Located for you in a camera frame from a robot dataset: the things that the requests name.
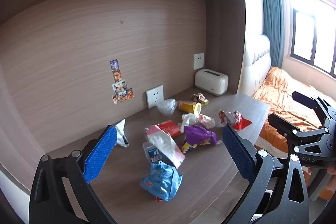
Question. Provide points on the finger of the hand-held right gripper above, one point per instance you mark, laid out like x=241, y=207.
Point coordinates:
x=282, y=125
x=305, y=100

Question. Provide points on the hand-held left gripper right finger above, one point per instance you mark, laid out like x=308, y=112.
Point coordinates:
x=239, y=153

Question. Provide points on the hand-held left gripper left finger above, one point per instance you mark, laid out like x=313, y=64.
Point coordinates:
x=101, y=153

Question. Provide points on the white silver wrapper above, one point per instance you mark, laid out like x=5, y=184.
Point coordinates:
x=121, y=134

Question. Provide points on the red silver snack wrapper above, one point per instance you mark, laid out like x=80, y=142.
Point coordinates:
x=231, y=117

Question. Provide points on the pink white wrapper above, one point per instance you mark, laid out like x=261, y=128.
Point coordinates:
x=207, y=121

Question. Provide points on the purple snack bag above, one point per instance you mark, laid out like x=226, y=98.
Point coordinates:
x=197, y=136

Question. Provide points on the clear box with blue label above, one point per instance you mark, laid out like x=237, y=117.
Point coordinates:
x=152, y=153

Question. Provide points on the white plastic bag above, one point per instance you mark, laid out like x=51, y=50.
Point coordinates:
x=189, y=120

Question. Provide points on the pink white snack bag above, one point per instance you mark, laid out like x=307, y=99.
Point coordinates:
x=164, y=144

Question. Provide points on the blue snack bag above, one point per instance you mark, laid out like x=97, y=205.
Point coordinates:
x=161, y=180

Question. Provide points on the red packet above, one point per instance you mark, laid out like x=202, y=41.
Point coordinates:
x=169, y=128

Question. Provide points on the orange blanket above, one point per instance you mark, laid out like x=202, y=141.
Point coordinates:
x=283, y=90

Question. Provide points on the cream padded headboard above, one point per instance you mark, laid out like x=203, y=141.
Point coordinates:
x=256, y=64

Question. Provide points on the colourful crumpled foil wrapper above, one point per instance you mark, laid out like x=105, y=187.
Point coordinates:
x=199, y=98

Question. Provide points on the yellow paper cup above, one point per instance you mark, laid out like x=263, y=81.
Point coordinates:
x=187, y=106

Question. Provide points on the dark framed window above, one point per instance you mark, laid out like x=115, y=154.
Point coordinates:
x=309, y=29

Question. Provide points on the cream white tissue box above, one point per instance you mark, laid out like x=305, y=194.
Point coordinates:
x=210, y=82

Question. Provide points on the clear crumpled plastic bag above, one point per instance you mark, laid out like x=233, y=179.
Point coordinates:
x=166, y=107

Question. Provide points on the cartoon sticker strip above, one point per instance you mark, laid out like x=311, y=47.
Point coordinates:
x=116, y=74

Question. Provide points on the blue grey curtain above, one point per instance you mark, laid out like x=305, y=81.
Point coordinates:
x=273, y=16

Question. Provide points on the white wall socket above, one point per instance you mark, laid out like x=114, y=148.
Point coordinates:
x=198, y=60
x=155, y=95

